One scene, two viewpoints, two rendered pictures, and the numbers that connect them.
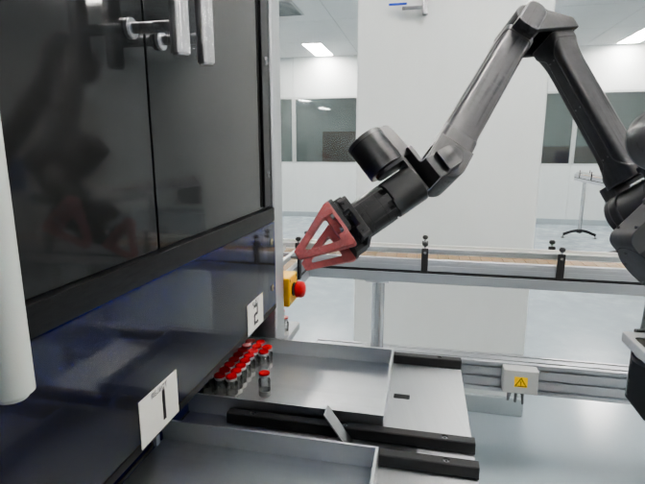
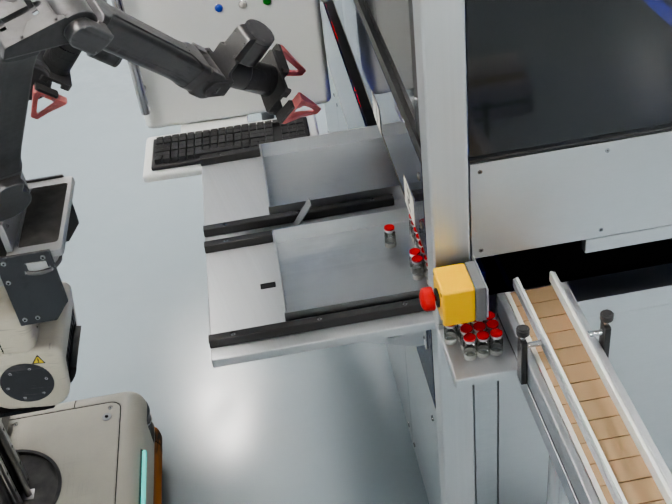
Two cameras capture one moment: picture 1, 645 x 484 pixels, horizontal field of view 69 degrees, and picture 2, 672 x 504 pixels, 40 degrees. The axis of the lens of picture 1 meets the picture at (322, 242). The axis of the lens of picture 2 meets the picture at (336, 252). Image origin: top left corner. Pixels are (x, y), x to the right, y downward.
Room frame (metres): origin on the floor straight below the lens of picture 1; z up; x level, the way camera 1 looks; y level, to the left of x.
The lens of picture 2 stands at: (2.16, -0.39, 1.99)
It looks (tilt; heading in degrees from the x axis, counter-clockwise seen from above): 37 degrees down; 164
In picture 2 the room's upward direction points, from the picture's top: 8 degrees counter-clockwise
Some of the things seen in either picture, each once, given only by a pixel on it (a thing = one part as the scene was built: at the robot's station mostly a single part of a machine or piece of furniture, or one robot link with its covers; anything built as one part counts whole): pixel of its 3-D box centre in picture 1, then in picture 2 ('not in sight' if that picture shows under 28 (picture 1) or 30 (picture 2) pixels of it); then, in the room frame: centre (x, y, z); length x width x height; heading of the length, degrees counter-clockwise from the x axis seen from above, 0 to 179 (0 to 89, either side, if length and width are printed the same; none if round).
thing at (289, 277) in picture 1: (279, 287); (458, 293); (1.11, 0.10, 0.99); 0.08 x 0.07 x 0.07; 78
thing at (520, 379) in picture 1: (519, 379); not in sight; (1.59, -0.72, 0.50); 0.12 x 0.05 x 0.09; 78
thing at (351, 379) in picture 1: (300, 376); (366, 260); (0.84, 0.04, 0.90); 0.34 x 0.26 x 0.04; 78
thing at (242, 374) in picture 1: (247, 368); (423, 247); (0.86, 0.15, 0.91); 0.18 x 0.02 x 0.05; 168
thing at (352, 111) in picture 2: not in sight; (353, 115); (0.02, 0.31, 0.73); 1.98 x 0.01 x 0.25; 168
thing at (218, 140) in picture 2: not in sight; (230, 141); (0.13, -0.05, 0.82); 0.40 x 0.14 x 0.02; 76
